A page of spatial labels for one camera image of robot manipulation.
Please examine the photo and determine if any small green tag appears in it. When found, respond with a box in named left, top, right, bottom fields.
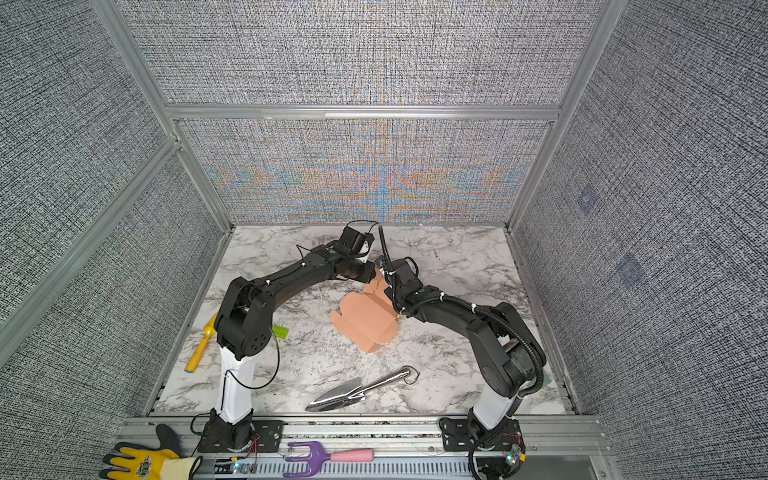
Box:
left=272, top=325, right=289, bottom=340

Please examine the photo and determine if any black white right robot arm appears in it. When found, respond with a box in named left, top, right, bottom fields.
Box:
left=376, top=227, right=546, bottom=432

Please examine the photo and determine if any silver metal garden trowel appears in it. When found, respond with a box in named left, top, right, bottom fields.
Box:
left=305, top=365, right=420, bottom=413

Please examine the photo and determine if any purple pink garden fork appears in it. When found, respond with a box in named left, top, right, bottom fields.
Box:
left=283, top=441, right=375, bottom=479

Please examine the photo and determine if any yellow black work glove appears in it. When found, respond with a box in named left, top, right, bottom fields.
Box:
left=98, top=424, right=203, bottom=480

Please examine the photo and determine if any yellow toy shovel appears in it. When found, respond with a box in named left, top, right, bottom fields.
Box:
left=184, top=313, right=218, bottom=373

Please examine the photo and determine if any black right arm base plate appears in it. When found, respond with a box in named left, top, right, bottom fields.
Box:
left=438, top=417, right=526, bottom=452

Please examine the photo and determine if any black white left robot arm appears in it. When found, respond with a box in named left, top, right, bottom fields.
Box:
left=214, top=225, right=375, bottom=424

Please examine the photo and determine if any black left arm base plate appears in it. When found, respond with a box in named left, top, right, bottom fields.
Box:
left=197, top=417, right=284, bottom=453

